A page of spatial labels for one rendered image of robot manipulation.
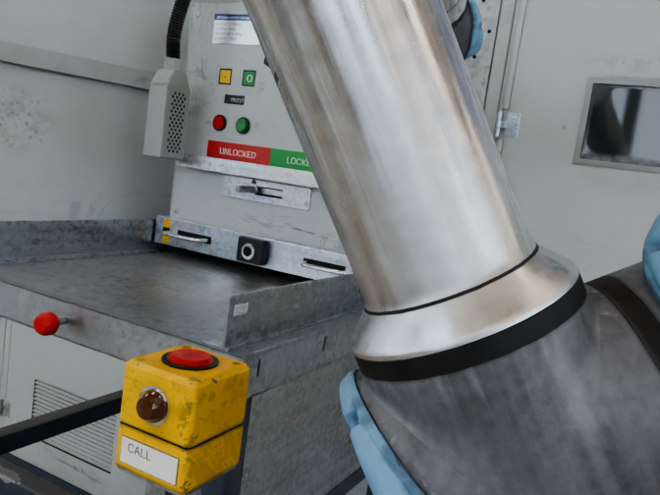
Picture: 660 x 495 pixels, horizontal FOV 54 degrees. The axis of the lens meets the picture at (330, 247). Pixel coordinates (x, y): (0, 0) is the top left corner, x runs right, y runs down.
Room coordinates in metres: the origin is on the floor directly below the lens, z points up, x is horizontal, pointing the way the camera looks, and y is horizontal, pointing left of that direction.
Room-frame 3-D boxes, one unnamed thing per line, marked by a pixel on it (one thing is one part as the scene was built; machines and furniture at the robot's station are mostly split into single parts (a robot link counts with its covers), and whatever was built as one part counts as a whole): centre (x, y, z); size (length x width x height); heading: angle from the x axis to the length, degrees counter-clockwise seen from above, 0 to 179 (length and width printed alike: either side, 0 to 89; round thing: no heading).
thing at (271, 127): (1.31, 0.14, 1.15); 0.48 x 0.01 x 0.48; 62
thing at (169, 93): (1.35, 0.36, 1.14); 0.08 x 0.05 x 0.17; 152
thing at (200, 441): (0.56, 0.11, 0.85); 0.08 x 0.08 x 0.10; 63
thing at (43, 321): (0.88, 0.37, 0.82); 0.04 x 0.03 x 0.03; 153
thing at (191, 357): (0.56, 0.11, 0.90); 0.04 x 0.04 x 0.02
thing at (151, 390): (0.52, 0.13, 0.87); 0.03 x 0.01 x 0.03; 63
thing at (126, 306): (1.20, 0.20, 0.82); 0.68 x 0.62 x 0.06; 153
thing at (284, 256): (1.33, 0.14, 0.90); 0.54 x 0.05 x 0.06; 62
